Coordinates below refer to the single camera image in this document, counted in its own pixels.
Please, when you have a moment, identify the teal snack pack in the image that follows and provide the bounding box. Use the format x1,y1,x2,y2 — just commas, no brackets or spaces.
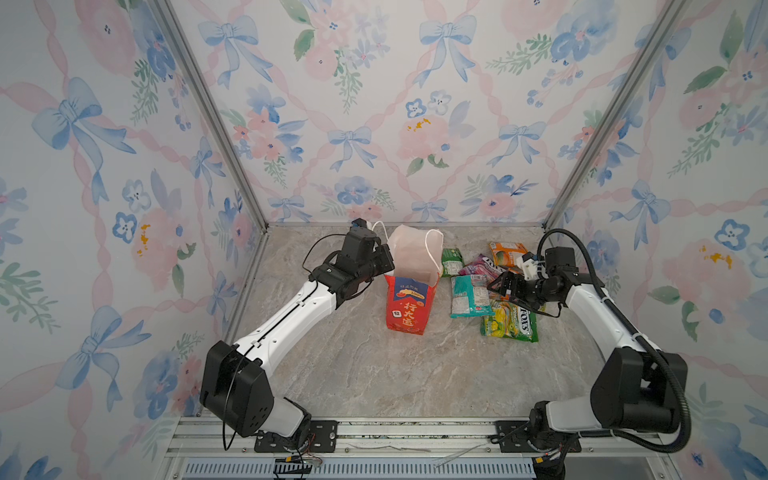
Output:
450,275,493,318

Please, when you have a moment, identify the yellow green candy pack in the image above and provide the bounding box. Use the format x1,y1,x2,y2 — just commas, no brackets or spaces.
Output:
480,300,539,343

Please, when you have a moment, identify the red paper bag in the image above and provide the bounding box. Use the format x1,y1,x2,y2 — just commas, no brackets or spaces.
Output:
385,225,444,335

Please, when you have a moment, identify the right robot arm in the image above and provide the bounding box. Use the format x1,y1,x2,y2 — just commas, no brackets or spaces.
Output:
489,247,692,454

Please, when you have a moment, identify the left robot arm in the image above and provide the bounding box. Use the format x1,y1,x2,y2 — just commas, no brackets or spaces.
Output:
200,219,394,447

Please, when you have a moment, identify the purple berries candy pack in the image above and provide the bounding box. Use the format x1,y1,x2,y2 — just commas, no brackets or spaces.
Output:
459,254,507,284

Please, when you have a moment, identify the orange snack pack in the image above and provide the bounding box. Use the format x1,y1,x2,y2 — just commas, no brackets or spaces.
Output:
489,242,529,269

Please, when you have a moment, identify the green snack pack back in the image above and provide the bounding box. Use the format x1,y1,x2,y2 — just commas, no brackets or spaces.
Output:
441,248,464,277

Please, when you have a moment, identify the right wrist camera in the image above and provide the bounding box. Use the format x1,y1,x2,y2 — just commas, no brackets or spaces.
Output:
516,252,545,280

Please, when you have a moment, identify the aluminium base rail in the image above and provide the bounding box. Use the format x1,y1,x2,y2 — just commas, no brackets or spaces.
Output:
157,415,676,480

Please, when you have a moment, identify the black corrugated cable conduit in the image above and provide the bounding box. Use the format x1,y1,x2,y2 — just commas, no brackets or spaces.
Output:
536,227,692,455

